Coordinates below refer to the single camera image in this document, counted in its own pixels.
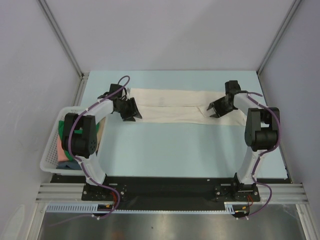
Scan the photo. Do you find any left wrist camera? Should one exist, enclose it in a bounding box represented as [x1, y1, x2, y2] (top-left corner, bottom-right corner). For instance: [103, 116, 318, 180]
[98, 83, 127, 100]

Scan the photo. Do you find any aluminium frame rail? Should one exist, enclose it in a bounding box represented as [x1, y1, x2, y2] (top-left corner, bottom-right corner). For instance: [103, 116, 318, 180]
[36, 183, 309, 205]

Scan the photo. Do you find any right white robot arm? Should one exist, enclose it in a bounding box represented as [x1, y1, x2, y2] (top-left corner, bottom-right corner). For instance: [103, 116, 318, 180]
[207, 91, 281, 202]

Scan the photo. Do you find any aluminium corner post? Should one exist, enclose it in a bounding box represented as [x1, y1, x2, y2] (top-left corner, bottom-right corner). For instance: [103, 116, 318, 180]
[36, 0, 85, 77]
[256, 0, 304, 77]

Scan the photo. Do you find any left aluminium corner post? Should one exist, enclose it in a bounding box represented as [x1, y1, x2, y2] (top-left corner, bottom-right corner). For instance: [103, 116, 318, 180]
[36, 0, 85, 77]

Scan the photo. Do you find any green t shirt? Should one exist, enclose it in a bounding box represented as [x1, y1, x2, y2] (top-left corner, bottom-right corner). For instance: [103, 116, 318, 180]
[58, 120, 73, 161]

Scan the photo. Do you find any beige t shirt in basket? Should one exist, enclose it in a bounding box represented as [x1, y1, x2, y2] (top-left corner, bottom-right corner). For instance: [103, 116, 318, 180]
[96, 117, 106, 151]

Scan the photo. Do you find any right aluminium corner post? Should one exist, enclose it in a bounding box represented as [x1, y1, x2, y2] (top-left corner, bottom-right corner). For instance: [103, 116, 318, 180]
[256, 0, 304, 77]

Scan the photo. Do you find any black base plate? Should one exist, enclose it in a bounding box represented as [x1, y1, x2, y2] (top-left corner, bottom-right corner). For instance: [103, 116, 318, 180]
[49, 175, 266, 211]

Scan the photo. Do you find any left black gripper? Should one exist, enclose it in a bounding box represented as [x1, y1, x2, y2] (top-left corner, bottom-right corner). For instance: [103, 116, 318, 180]
[115, 97, 142, 122]

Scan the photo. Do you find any pink t shirt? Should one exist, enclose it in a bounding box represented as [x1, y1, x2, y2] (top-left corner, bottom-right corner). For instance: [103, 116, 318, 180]
[56, 136, 72, 163]

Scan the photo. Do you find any cream t shirt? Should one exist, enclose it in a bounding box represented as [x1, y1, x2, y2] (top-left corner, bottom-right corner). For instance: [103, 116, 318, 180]
[128, 88, 247, 127]

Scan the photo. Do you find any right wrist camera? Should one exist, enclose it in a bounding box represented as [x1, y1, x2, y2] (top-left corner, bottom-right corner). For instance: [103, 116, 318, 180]
[224, 80, 241, 95]

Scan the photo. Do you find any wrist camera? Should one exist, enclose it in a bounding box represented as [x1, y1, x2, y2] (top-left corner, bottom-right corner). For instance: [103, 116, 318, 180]
[98, 83, 127, 100]
[224, 80, 241, 95]

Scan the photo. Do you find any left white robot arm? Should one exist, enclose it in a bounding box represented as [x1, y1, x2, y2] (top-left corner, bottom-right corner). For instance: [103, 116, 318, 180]
[61, 97, 142, 200]

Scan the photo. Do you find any white slotted cable duct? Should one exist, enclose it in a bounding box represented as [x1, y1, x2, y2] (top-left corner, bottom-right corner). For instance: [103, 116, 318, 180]
[46, 202, 249, 215]

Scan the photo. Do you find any white plastic laundry basket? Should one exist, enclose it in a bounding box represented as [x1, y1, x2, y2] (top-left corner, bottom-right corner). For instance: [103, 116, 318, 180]
[40, 106, 103, 176]

